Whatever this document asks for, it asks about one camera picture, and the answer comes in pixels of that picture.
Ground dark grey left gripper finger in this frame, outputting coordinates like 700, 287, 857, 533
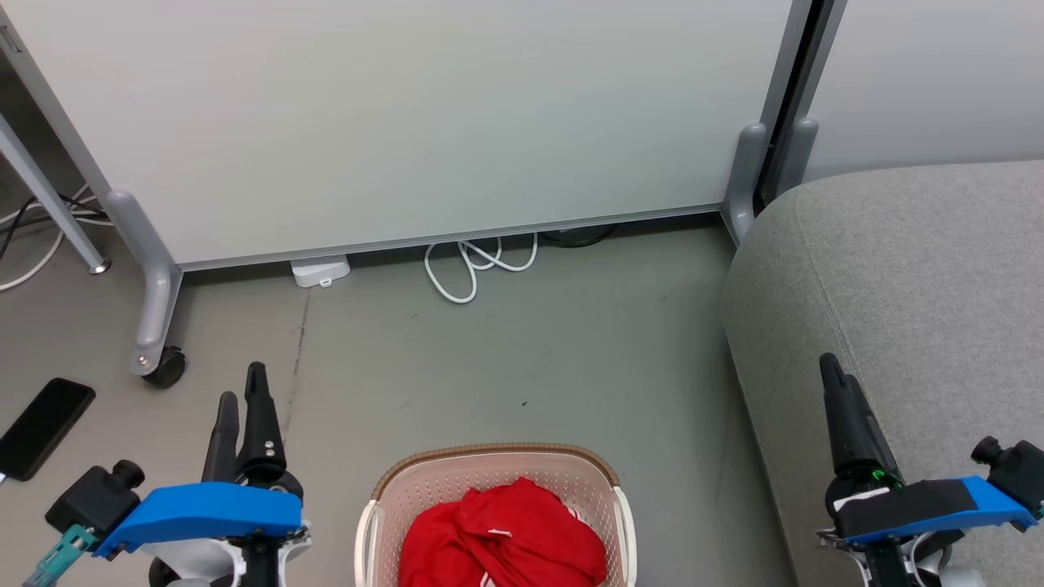
202, 391, 241, 483
236, 361, 289, 482

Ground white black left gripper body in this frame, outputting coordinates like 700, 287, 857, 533
147, 461, 316, 587

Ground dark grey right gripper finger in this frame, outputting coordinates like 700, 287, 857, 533
819, 352, 903, 490

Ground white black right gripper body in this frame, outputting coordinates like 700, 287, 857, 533
818, 475, 967, 587

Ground red cloth garment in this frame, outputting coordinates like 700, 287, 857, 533
398, 478, 609, 587

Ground grey fabric sofa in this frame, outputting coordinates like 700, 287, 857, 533
720, 161, 1044, 587

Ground black caster wheel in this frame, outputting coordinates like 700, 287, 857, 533
143, 346, 188, 389

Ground white power strip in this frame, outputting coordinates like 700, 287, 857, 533
290, 254, 352, 289

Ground black smartphone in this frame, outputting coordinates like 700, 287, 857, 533
0, 377, 97, 482

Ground white perforated laundry basket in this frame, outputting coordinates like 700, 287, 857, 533
355, 443, 638, 587

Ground grey metal table leg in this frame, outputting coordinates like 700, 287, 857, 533
0, 114, 113, 276

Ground large white partition panel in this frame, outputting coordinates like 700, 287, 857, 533
0, 0, 816, 377

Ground blue left camera mount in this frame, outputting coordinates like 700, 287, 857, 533
92, 481, 304, 560

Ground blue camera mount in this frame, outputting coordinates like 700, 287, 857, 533
92, 481, 304, 560
832, 475, 1041, 545

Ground blue right camera mount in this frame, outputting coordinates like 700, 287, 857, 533
832, 475, 1041, 545

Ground teal cable connector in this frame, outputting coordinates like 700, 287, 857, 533
23, 524, 99, 587

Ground white floor cables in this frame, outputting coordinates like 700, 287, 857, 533
0, 184, 111, 293

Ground white looped cable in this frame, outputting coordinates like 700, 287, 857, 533
423, 233, 540, 305

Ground thin black floor cable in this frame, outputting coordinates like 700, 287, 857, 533
0, 196, 108, 262

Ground white partition panel grey post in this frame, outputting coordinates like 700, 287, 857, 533
763, 0, 1044, 205

